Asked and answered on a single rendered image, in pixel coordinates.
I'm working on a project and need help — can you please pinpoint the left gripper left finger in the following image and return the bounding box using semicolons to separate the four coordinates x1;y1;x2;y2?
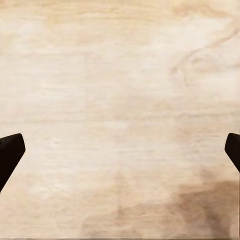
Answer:
0;133;26;192

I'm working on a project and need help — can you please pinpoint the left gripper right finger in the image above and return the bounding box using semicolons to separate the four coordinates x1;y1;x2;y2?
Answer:
224;132;240;172

